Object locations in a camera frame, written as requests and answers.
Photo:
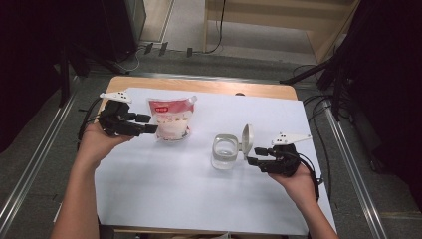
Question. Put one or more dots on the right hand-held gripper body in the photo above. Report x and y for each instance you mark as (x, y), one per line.
(285, 161)

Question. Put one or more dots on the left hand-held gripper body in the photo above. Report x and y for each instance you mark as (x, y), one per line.
(114, 119)

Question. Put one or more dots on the red and white spout pouch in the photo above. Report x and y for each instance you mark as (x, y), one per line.
(170, 116)

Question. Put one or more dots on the clear container with flip lid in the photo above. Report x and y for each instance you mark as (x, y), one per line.
(225, 152)

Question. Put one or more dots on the person's right hand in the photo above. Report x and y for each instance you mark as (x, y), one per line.
(298, 189)

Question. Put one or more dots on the person's left hand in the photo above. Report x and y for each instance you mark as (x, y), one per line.
(94, 146)

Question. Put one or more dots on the black metal stand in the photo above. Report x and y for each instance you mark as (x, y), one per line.
(308, 71)
(64, 83)

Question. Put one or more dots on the white paper sheet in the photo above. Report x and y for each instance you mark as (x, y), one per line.
(185, 192)

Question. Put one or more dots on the black cabinet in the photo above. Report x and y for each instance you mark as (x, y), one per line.
(117, 26)

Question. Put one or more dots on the dark curtain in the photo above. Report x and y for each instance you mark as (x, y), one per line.
(391, 99)
(26, 66)

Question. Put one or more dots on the light wooden shelf unit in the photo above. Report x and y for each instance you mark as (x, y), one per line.
(265, 23)

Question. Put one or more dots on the small dark floor bracket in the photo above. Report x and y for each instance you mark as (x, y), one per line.
(148, 48)
(189, 52)
(163, 48)

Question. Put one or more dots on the metal floor rail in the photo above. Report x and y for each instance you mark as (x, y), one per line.
(354, 172)
(32, 166)

